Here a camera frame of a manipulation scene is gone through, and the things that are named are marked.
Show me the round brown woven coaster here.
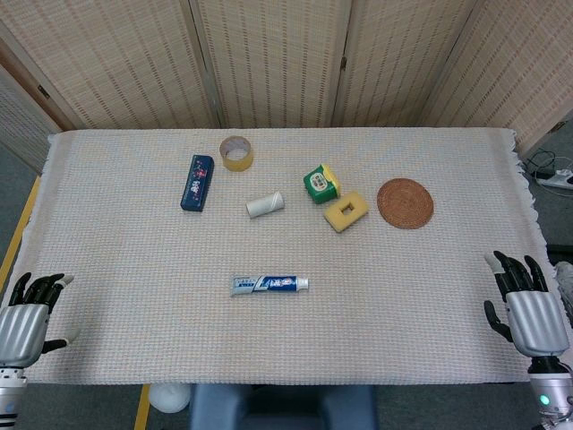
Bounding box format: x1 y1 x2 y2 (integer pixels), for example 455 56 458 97
376 177 435 230

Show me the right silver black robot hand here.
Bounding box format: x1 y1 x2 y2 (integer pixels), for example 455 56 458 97
483 250 570 358

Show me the white paper roll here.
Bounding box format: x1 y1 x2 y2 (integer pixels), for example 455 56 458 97
244 190 287 219

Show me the black cable on floor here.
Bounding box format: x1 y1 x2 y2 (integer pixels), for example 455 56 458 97
522 150 566 178

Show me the white power strip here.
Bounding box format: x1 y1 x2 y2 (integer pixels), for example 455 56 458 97
535 168 573 191

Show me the green yellow plastic container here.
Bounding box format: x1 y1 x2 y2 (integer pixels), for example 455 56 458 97
303 163 342 205

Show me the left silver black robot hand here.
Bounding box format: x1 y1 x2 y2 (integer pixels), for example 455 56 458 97
0 272 81 368

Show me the bamboo folding screen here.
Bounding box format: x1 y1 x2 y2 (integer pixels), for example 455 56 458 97
0 0 573 174

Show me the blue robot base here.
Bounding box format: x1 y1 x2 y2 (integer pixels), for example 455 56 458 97
189 383 378 430

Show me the yellow sponge with hole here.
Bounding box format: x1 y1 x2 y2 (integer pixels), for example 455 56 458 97
323 190 370 234

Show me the blue white toothpaste tube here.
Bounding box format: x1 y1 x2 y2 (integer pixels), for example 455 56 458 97
229 273 310 297

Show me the yellow packing tape roll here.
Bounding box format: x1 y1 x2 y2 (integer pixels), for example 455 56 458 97
218 135 255 173

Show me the dark blue rectangular box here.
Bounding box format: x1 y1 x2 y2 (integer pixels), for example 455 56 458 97
179 154 216 212

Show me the white round base part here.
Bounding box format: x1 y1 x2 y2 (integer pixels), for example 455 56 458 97
148 383 192 414

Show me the beige woven table cloth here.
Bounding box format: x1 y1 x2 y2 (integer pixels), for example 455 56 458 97
0 127 573 386

